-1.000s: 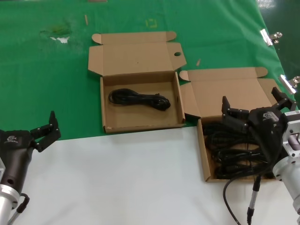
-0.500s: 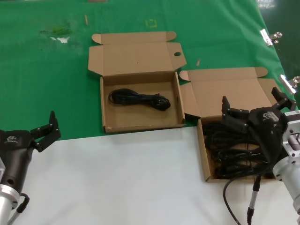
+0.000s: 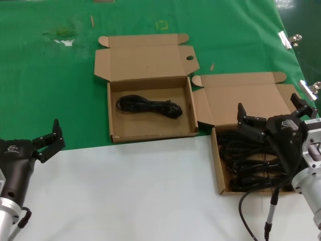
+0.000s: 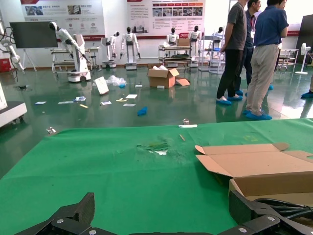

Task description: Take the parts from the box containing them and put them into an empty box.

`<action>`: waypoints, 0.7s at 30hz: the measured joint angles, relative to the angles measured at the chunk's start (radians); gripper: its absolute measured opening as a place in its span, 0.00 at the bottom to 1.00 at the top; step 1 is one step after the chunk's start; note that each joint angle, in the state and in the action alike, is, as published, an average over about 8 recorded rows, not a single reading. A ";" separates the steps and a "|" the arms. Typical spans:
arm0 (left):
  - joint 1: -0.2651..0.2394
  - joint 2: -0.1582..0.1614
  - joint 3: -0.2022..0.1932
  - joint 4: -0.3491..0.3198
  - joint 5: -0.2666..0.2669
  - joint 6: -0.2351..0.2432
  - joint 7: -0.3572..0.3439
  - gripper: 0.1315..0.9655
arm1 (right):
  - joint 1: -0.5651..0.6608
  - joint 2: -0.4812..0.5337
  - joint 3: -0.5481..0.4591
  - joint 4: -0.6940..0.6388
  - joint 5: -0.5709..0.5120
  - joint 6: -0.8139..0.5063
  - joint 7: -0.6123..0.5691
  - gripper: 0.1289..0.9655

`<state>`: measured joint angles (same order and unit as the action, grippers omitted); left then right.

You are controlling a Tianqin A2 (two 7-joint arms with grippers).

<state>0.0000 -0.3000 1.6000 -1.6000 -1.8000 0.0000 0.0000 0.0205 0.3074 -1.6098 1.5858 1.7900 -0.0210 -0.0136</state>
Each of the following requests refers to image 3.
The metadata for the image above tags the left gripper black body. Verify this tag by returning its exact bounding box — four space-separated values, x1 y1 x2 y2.
0 139 38 204

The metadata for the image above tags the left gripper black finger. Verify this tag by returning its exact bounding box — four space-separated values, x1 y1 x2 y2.
32 119 66 164

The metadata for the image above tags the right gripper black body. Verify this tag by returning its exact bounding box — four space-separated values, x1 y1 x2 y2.
265 114 309 176

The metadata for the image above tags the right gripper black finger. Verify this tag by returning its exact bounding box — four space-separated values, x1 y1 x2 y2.
237 102 268 144
290 92 319 118

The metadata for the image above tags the black power cable bundle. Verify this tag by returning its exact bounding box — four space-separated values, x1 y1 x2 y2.
217 132 271 156
224 155 289 176
116 94 184 119
229 174 294 193

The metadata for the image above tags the cardboard box with dented corner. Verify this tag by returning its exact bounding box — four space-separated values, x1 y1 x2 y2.
94 33 201 144

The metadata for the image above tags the silver binder clip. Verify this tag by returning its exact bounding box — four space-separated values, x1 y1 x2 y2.
278 31 303 50
298 80 321 101

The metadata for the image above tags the green table cloth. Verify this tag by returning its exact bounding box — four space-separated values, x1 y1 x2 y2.
0 0 321 153

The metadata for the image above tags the right wrist camera silver mount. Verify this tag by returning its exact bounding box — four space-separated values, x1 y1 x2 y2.
302 117 321 170

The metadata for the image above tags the cardboard box holding cables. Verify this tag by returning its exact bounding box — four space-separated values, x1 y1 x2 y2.
192 71 310 195

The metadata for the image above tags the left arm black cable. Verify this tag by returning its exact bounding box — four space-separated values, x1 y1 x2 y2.
7 205 33 241

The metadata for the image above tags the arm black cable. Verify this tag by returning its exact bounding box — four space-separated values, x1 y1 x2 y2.
7 205 33 241
238 187 280 241

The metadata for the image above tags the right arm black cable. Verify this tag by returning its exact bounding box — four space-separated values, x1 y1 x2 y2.
238 187 280 241

